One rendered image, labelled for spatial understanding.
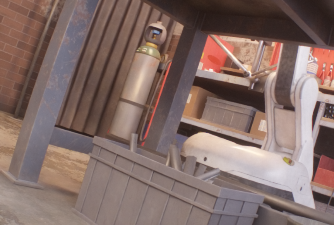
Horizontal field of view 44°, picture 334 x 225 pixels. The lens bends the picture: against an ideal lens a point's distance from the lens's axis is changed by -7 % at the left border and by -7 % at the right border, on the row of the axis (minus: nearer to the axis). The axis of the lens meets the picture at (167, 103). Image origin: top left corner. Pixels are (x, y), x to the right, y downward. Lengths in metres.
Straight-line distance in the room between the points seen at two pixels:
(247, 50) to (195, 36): 2.27
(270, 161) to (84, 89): 2.71
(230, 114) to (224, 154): 1.38
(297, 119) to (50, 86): 1.11
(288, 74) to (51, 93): 1.08
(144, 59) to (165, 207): 2.39
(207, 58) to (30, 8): 1.70
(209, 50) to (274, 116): 1.77
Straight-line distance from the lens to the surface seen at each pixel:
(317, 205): 2.60
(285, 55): 2.03
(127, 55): 4.29
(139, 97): 3.33
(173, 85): 1.79
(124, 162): 1.17
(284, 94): 2.00
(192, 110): 3.21
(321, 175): 2.60
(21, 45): 4.12
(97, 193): 1.24
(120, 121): 3.32
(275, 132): 2.14
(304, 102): 1.98
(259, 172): 1.62
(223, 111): 3.06
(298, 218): 0.98
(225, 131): 2.94
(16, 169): 1.46
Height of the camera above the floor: 0.32
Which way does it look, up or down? 4 degrees up
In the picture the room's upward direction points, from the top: 18 degrees clockwise
